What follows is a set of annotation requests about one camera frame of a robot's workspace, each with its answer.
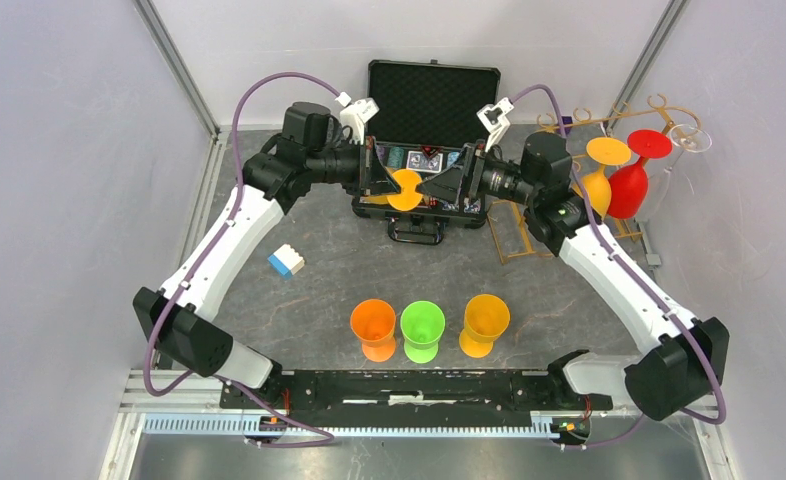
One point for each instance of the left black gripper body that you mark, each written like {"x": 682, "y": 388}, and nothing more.
{"x": 343, "y": 166}

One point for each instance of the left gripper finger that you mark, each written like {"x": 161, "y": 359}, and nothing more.
{"x": 372, "y": 162}
{"x": 378, "y": 181}

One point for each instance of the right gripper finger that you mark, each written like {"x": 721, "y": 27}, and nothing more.
{"x": 470, "y": 161}
{"x": 449, "y": 187}

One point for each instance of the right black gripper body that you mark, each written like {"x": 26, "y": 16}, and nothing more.
{"x": 503, "y": 180}

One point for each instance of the yellow wine glass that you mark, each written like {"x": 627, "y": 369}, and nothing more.
{"x": 486, "y": 317}
{"x": 605, "y": 151}
{"x": 407, "y": 198}

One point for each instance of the yellow wine glass back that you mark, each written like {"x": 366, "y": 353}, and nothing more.
{"x": 605, "y": 151}

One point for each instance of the red plastic wine glass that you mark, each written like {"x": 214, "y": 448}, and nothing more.
{"x": 629, "y": 185}

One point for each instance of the gold wine glass rack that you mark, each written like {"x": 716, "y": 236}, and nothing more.
{"x": 626, "y": 228}

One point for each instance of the clear wine glass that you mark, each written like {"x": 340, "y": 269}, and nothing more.
{"x": 685, "y": 139}

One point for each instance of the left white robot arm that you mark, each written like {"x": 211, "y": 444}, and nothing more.
{"x": 313, "y": 147}

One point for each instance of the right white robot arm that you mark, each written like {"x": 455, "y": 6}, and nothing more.
{"x": 682, "y": 358}

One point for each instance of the green plastic wine glass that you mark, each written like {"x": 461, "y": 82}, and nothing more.
{"x": 422, "y": 324}

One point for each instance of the orange plastic wine glass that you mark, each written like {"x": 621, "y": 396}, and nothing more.
{"x": 373, "y": 322}

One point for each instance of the playing card deck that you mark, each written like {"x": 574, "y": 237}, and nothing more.
{"x": 418, "y": 161}

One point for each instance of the black poker chip case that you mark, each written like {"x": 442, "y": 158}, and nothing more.
{"x": 432, "y": 108}

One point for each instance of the blue white toy brick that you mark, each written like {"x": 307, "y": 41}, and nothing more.
{"x": 286, "y": 261}

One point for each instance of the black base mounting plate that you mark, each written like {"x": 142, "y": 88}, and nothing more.
{"x": 424, "y": 398}

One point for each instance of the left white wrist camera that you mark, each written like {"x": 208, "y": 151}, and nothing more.
{"x": 355, "y": 115}

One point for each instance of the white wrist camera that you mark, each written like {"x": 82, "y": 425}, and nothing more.
{"x": 355, "y": 115}
{"x": 494, "y": 118}

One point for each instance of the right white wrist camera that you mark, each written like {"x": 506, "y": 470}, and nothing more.
{"x": 494, "y": 118}

